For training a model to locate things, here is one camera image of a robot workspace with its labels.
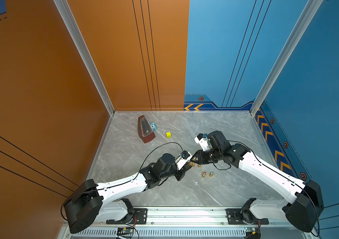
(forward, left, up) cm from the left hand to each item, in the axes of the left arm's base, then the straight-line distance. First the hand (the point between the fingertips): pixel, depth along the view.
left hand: (189, 163), depth 78 cm
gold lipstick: (-2, -1, +3) cm, 4 cm away
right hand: (0, -1, +4) cm, 4 cm away
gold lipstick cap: (-1, -13, -11) cm, 18 cm away
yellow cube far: (+26, +13, -11) cm, 31 cm away
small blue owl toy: (+34, +24, -11) cm, 44 cm away
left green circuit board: (-29, +31, -16) cm, 45 cm away
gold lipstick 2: (-2, -9, -10) cm, 14 cm away
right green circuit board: (-28, -29, -14) cm, 43 cm away
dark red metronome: (+24, +28, -4) cm, 37 cm away
